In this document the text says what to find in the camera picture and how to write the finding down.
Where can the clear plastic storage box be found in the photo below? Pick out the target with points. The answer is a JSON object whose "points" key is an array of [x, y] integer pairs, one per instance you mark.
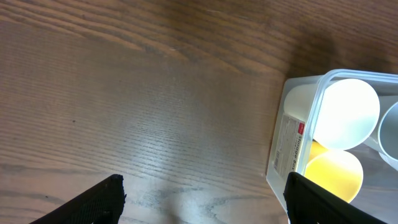
{"points": [[293, 137]]}

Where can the yellow plastic cup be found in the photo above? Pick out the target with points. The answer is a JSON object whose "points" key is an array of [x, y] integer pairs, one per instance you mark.
{"points": [[339, 172]]}

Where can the white plastic cup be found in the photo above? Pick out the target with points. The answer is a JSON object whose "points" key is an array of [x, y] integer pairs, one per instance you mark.
{"points": [[348, 114]]}

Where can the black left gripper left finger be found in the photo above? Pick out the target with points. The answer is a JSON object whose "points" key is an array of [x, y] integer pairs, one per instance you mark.
{"points": [[102, 203]]}

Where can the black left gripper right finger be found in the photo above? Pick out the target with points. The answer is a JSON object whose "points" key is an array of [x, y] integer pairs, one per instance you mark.
{"points": [[308, 203]]}

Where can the grey plastic cup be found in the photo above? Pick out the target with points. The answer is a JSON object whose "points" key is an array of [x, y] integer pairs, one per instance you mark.
{"points": [[384, 137]]}

